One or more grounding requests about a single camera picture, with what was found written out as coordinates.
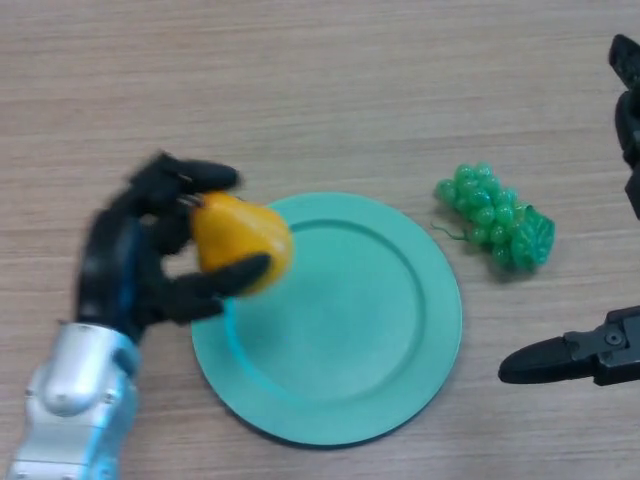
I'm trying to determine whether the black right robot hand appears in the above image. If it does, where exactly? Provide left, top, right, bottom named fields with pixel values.
left=498, top=33, right=640, bottom=387

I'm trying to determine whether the green round plate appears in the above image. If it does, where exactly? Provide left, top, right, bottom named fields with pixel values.
left=191, top=192, right=463, bottom=446

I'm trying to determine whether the green grape bunch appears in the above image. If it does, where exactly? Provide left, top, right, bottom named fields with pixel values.
left=430, top=160, right=556, bottom=273

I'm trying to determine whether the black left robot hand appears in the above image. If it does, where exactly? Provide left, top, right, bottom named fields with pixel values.
left=75, top=152, right=274, bottom=346

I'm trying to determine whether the yellow pear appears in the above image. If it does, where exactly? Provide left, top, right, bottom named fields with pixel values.
left=190, top=191, right=295, bottom=297

